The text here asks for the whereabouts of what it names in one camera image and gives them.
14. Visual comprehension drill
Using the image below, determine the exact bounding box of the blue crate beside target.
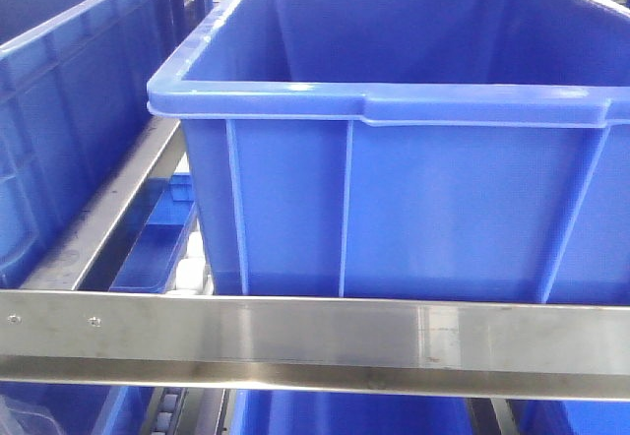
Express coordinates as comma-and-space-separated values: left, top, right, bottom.
1, 0, 163, 288

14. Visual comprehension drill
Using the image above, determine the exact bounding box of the steel left shelf rack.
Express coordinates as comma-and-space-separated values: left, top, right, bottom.
0, 117, 630, 435

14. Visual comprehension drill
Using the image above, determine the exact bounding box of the blue crate lower left corner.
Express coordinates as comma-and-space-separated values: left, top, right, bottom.
1, 383, 154, 434

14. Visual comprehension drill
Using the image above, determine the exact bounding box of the stacked blue crates lower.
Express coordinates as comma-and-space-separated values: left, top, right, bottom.
229, 390, 473, 434

